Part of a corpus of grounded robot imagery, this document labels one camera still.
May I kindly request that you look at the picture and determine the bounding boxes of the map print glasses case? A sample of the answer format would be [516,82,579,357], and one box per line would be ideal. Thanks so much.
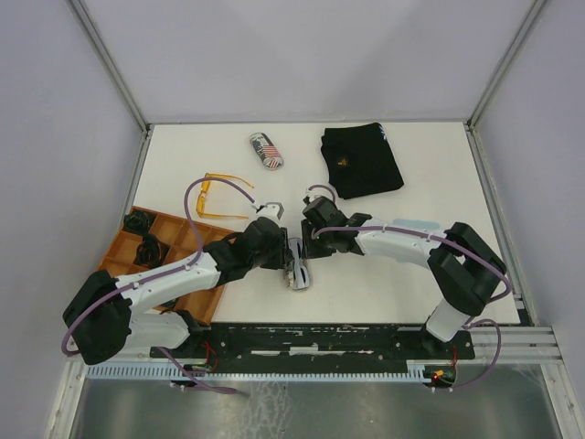
[283,238,312,292]

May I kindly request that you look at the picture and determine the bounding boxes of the light blue cable duct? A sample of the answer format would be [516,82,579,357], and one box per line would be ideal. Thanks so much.
[86,360,435,381]

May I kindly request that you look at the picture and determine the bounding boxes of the orange compartment tray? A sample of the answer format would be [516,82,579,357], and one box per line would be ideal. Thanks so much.
[98,207,231,327]

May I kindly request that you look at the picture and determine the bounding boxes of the black sunglasses in tray corner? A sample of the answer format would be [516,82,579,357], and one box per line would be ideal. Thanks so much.
[122,209,155,235]

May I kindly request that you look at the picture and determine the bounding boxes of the black folded cloth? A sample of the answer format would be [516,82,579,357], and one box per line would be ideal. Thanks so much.
[321,123,404,199]

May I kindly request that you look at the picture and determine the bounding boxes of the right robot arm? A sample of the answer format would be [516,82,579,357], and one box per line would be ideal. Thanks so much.
[302,196,512,358]

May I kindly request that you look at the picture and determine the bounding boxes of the corner aluminium post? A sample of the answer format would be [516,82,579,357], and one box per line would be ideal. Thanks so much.
[465,0,549,129]
[67,0,153,134]

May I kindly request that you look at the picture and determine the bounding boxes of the left corner aluminium post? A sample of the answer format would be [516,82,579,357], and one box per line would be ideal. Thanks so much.
[67,0,153,134]

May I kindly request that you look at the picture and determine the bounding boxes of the black sunglasses in tray middle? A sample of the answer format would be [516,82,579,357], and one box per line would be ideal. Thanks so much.
[134,233,168,269]

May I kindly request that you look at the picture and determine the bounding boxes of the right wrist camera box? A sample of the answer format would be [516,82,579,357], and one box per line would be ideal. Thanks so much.
[303,189,321,206]

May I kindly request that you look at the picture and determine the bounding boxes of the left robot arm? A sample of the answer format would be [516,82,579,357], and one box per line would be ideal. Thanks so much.
[61,217,287,365]

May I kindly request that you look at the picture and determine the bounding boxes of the aluminium frame rail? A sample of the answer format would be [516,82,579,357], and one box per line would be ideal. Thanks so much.
[68,324,561,362]

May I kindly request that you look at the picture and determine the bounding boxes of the orange sunglasses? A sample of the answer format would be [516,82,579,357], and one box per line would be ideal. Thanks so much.
[196,173,254,220]

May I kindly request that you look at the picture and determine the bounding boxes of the white frame sunglasses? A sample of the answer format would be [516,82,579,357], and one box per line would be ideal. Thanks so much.
[289,238,311,291]

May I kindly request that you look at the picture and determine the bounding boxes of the flag print glasses case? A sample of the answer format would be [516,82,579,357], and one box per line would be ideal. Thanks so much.
[249,132,284,170]

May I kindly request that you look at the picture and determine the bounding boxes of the right corner aluminium post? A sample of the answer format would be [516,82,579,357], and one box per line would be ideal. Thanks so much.
[465,0,549,129]

